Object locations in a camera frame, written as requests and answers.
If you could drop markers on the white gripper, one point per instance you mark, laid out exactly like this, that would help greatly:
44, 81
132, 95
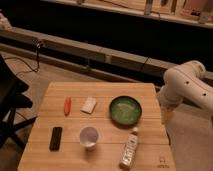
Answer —
167, 114

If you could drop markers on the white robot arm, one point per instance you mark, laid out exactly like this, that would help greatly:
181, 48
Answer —
184, 81

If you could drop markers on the white sponge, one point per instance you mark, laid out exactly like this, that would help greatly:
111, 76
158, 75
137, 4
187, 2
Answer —
89, 105

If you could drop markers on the green bowl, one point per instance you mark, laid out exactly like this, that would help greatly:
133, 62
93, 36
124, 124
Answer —
125, 110

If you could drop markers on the white plastic bottle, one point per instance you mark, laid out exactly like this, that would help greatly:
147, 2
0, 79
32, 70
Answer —
129, 150

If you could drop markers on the clear plastic cup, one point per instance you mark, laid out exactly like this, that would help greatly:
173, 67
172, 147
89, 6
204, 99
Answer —
88, 138

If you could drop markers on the wooden table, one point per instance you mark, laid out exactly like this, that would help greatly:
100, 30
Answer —
153, 152

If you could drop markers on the black remote control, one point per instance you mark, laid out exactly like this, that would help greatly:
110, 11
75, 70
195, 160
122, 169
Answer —
55, 139

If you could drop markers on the black office chair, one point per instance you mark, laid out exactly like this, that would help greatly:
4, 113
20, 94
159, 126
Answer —
12, 97

